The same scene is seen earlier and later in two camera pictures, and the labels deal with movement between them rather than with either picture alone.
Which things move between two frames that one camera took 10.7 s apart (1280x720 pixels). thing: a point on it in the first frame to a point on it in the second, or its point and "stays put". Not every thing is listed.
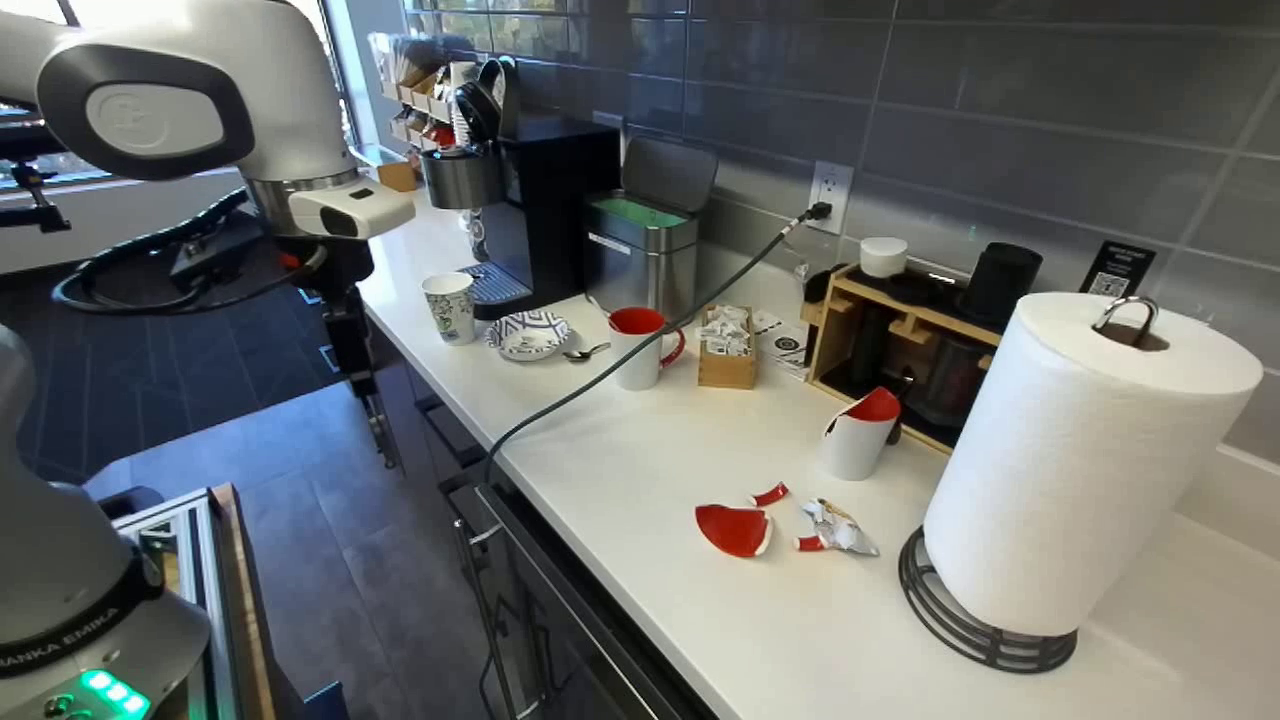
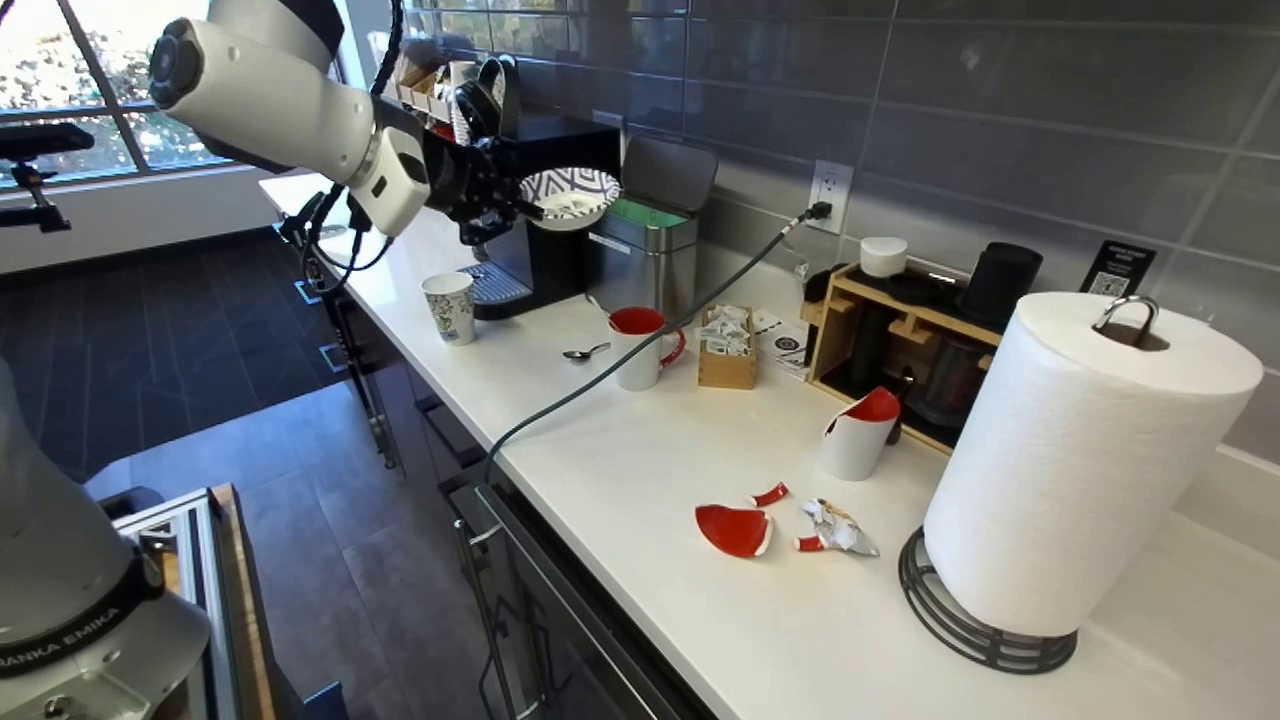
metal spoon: [579, 357] stays put
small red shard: [769, 499] stays put
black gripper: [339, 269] to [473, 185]
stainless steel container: [642, 257] stays put
